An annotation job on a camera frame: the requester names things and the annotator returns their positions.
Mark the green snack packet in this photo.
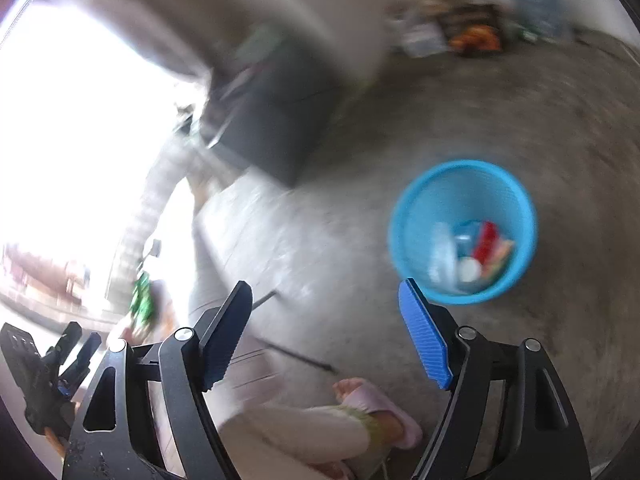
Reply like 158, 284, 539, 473
129, 269, 157, 328

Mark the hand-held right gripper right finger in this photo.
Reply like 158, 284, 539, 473
398, 277, 592, 480

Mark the dark snack bag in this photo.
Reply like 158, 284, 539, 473
438, 4, 507, 55

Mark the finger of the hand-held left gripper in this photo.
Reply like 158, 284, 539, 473
49, 322, 84, 368
60, 332, 103, 399

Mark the dark grey cabinet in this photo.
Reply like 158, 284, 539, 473
199, 34, 346, 187

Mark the printed plastic tablecloth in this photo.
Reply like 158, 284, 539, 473
105, 175, 303, 411

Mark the blue mesh wastebasket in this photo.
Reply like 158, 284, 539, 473
388, 159, 539, 306

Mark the pink slipper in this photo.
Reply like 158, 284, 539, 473
332, 378, 424, 450

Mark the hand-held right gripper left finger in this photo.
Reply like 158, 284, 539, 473
61, 281, 253, 480

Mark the crumpled white plastic bag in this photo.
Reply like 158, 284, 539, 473
394, 14, 447, 59

